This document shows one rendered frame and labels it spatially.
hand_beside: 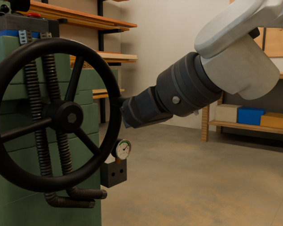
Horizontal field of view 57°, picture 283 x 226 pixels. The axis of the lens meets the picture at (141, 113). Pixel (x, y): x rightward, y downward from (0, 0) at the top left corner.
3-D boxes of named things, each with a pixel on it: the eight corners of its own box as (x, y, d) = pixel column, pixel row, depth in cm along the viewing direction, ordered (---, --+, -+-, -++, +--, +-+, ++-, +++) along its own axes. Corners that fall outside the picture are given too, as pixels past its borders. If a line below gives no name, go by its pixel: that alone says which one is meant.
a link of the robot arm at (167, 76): (132, 142, 45) (183, 115, 37) (112, 93, 47) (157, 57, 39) (174, 130, 54) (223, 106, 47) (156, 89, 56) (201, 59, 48)
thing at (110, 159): (108, 189, 79) (108, 163, 78) (85, 177, 87) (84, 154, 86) (128, 180, 85) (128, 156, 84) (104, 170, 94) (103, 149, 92)
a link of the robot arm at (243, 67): (214, 124, 42) (284, 93, 35) (168, 83, 39) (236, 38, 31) (217, 80, 50) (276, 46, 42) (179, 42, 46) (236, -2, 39)
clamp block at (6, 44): (4, 84, 49) (0, 34, 47) (-20, 82, 58) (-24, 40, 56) (73, 81, 59) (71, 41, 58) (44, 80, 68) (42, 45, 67)
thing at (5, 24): (6, 36, 49) (3, 4, 48) (-14, 40, 56) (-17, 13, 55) (68, 41, 58) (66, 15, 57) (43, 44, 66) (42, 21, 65)
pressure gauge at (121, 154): (116, 168, 77) (116, 141, 76) (108, 165, 79) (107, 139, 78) (131, 162, 82) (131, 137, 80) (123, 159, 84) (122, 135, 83)
